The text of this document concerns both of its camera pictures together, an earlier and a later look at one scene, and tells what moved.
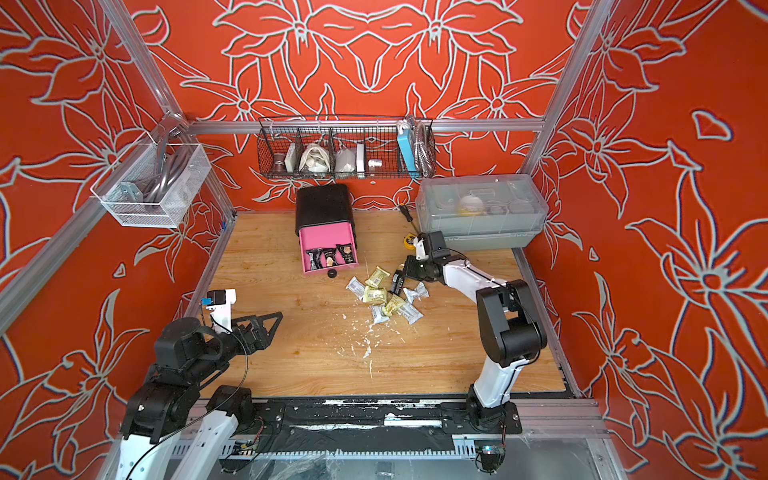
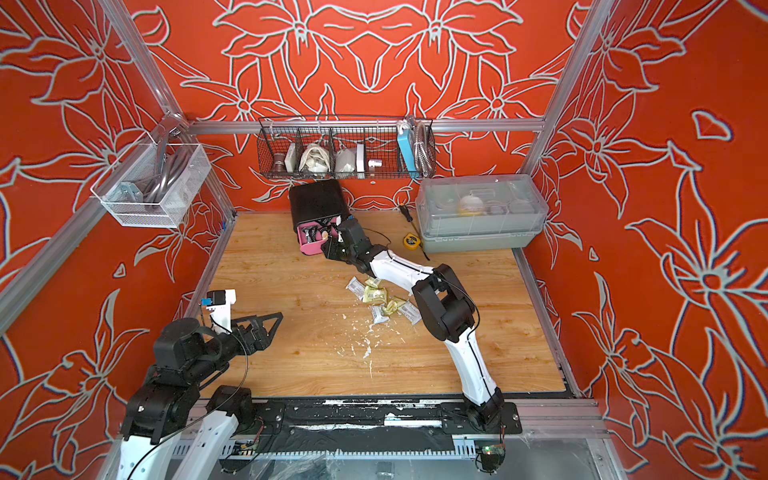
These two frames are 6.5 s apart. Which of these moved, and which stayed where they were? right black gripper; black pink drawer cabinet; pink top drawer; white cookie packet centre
Moved: right black gripper; pink top drawer
Stayed: white cookie packet centre; black pink drawer cabinet
